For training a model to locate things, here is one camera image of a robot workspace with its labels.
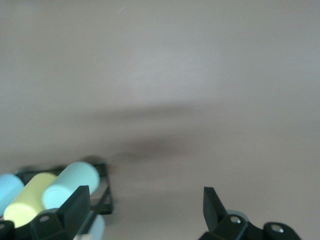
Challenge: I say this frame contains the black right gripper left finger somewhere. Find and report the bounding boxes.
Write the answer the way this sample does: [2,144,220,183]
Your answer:
[0,185,91,240]

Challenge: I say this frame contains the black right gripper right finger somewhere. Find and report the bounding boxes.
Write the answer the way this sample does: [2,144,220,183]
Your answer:
[198,186,302,240]

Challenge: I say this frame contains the mint green cup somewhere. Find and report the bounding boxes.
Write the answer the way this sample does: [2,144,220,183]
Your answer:
[41,161,101,210]

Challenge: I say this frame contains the light blue cup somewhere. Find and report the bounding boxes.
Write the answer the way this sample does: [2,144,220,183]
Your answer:
[0,173,25,219]

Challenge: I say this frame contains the gray cup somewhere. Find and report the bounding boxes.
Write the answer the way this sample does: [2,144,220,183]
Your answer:
[86,213,106,240]

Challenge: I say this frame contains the yellow cup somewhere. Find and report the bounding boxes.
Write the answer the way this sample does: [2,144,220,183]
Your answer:
[3,172,59,229]

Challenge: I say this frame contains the black wire cup rack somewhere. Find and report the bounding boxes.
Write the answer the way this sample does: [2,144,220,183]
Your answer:
[14,161,115,240]

